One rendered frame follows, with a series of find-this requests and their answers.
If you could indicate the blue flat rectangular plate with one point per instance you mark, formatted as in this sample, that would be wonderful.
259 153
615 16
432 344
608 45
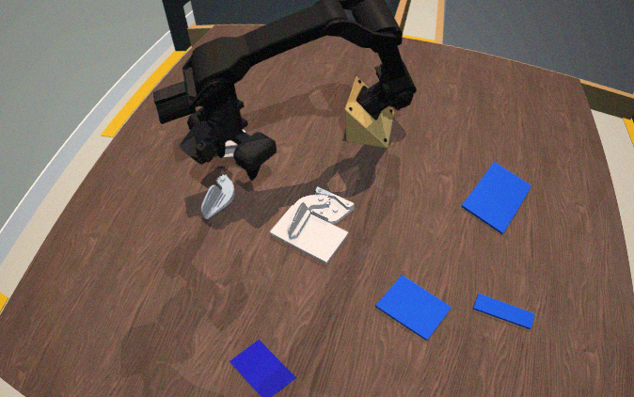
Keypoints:
262 370
496 198
413 307

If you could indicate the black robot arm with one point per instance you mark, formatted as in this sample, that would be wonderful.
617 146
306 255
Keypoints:
213 68

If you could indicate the blue flat bar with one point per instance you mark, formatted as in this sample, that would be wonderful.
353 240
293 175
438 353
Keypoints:
503 311

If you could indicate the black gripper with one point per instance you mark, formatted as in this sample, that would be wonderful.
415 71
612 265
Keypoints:
252 150

